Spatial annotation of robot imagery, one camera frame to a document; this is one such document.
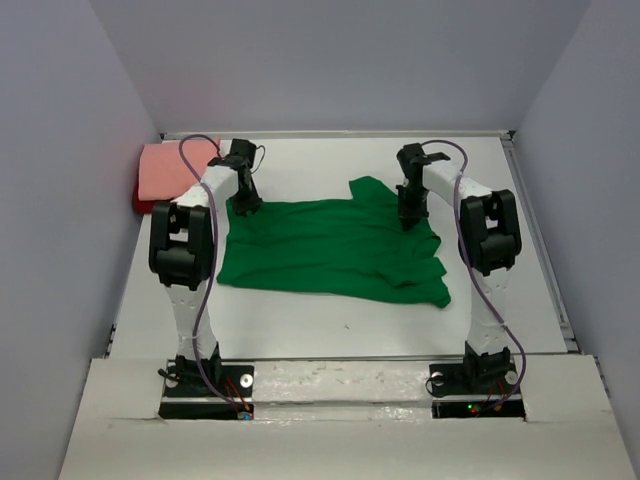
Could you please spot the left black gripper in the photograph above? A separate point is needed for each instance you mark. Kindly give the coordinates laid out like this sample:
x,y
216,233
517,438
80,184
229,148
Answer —
x,y
253,203

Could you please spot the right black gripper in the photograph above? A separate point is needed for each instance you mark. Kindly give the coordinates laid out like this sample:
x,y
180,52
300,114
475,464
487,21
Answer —
x,y
410,215

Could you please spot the green t-shirt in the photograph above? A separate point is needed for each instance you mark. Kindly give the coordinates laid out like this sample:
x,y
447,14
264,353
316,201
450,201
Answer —
x,y
351,247

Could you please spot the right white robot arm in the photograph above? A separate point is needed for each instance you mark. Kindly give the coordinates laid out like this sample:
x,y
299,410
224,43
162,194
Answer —
x,y
489,241

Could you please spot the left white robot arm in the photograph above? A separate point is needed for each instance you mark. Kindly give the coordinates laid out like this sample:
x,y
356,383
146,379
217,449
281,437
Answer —
x,y
183,251

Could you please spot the pink folded t-shirt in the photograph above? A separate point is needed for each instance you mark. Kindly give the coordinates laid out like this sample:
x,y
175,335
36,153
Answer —
x,y
163,175

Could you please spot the dark red folded t-shirt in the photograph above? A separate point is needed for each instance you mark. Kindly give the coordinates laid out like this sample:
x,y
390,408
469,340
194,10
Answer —
x,y
141,207

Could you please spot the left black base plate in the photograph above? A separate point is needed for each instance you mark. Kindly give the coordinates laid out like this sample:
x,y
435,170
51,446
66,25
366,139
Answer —
x,y
189,398

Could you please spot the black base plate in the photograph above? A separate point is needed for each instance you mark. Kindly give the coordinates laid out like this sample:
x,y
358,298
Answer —
x,y
453,397
189,398

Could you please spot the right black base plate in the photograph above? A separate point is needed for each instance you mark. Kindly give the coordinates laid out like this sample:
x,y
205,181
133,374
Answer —
x,y
453,397

